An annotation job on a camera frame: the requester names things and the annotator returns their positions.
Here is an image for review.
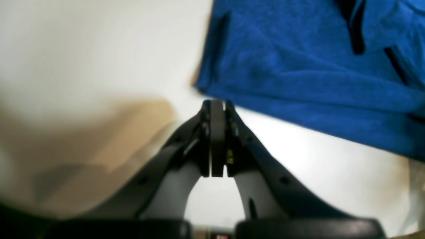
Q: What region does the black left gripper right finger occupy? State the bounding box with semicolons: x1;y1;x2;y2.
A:
225;101;385;239

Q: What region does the blue long-sleeve t-shirt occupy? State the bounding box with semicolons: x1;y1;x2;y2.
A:
195;0;425;162

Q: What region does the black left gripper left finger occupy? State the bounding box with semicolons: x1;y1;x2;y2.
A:
45;100;226;239

